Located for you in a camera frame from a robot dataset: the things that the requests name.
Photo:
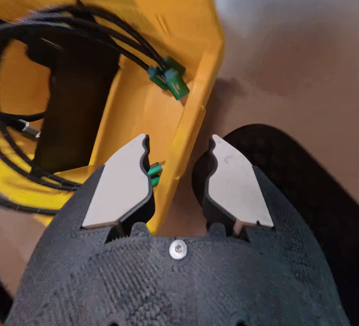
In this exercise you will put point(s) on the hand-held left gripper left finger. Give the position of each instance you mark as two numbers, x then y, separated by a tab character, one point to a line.
117	185

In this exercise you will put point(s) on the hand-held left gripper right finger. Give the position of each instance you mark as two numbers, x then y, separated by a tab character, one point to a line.
238	191

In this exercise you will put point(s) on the yellow plastic bin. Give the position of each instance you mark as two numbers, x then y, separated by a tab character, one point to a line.
168	9

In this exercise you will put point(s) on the black padded chair armrest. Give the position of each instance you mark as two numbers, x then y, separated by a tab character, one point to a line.
308	177

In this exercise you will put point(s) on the black bin divider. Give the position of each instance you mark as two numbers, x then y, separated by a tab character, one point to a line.
78	93

